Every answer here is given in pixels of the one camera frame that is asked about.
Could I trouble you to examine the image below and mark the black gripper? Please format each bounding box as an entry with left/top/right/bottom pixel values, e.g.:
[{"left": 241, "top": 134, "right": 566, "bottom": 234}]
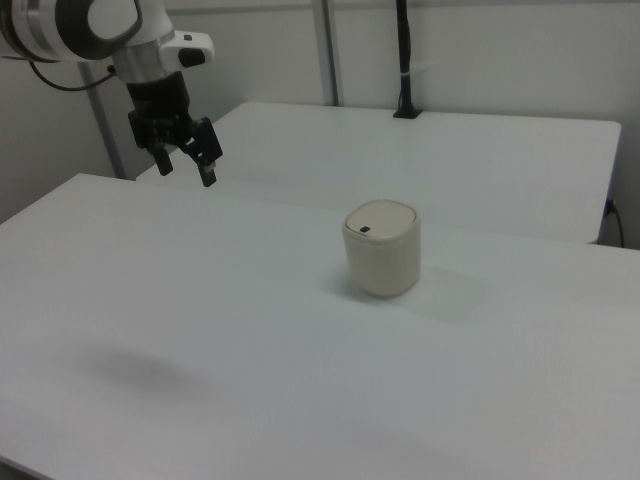
[{"left": 123, "top": 71, "right": 224, "bottom": 189}]

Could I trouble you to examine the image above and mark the beige trash bin with lid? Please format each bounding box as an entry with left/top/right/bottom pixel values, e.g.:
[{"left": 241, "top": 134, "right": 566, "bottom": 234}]
[{"left": 341, "top": 198, "right": 422, "bottom": 300}]

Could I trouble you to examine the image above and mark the grey partition post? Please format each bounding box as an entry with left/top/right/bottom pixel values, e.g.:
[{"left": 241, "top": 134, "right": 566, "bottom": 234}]
[{"left": 312, "top": 0, "right": 347, "bottom": 107}]

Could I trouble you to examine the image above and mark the black cable at table edge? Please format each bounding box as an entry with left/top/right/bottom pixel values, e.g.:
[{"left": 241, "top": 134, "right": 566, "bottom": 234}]
[{"left": 606, "top": 198, "right": 626, "bottom": 247}]

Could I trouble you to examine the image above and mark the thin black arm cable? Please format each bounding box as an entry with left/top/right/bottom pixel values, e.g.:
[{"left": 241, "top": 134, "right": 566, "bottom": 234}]
[{"left": 28, "top": 58, "right": 119, "bottom": 93}]

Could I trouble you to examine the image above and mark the black camera stand pole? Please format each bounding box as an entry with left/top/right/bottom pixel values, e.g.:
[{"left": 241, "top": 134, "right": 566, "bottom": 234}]
[{"left": 392, "top": 0, "right": 424, "bottom": 120}]

